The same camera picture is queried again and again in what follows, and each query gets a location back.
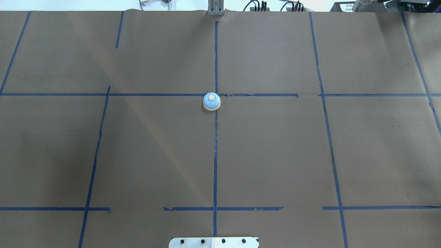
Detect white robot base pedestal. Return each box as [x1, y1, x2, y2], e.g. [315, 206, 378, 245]
[168, 237, 260, 248]

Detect black plugs and cables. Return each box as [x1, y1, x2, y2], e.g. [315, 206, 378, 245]
[243, 0, 305, 12]

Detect aluminium frame post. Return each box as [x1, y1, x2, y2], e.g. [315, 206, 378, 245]
[207, 0, 225, 16]

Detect silver cylinder top right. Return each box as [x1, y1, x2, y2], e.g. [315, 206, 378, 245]
[352, 0, 372, 12]

